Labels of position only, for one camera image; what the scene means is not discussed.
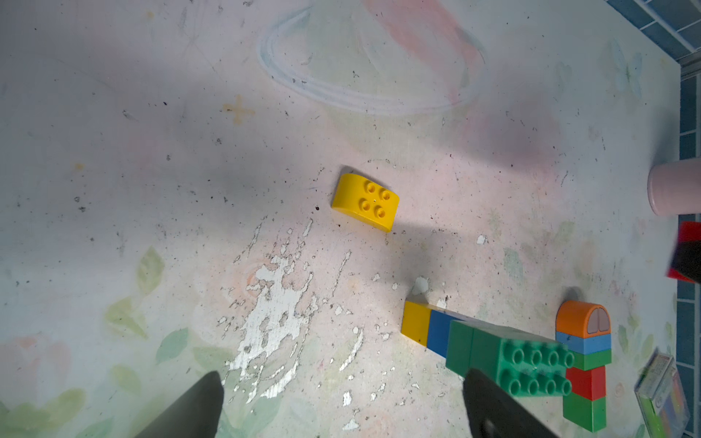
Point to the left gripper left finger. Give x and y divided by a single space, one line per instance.
195 414

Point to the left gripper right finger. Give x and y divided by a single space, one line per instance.
491 412

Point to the green long lego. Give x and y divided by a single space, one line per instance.
593 360
520 363

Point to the green small square lego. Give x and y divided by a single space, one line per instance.
588 414

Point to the dark blue square lego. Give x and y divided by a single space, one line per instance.
439 328

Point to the red small lego brick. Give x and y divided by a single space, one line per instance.
589 384

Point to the light blue long lego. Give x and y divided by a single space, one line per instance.
585 346

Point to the yellow square lego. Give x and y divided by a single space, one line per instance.
416 321

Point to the orange half-round lego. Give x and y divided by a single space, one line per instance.
583 319

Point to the red long lego brick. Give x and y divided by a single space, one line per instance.
685 263

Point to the yellow curved lego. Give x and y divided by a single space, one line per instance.
366 201

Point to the coloured marker pack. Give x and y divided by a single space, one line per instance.
661 398

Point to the pink pen cup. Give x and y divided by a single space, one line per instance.
674 188

